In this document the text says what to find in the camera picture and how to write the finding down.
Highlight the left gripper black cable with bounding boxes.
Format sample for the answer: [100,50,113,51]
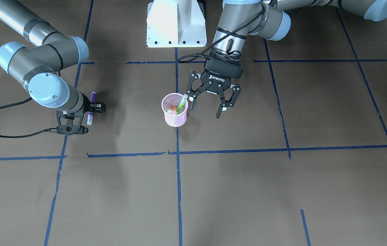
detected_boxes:
[178,3,269,64]

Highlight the green highlighter pen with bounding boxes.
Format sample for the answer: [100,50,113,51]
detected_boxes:
[176,94,188,115]

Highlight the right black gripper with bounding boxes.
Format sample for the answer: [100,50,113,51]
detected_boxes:
[56,92,106,135]

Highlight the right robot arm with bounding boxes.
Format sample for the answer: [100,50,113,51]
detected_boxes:
[0,0,106,135]

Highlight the purple highlighter pen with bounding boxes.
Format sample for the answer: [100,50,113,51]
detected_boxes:
[87,92,97,125]

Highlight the pink mesh pen holder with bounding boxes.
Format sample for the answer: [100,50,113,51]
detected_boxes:
[161,93,188,127]

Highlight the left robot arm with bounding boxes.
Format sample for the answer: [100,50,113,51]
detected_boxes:
[178,0,387,118]

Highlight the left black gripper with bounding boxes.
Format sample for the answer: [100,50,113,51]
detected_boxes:
[186,51,243,118]

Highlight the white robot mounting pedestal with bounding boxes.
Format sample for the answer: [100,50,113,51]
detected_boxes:
[146,0,207,48]

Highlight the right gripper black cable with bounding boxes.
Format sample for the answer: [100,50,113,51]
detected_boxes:
[0,97,59,139]

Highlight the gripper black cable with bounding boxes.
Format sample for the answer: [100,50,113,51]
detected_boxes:
[0,97,59,139]
[178,3,269,64]

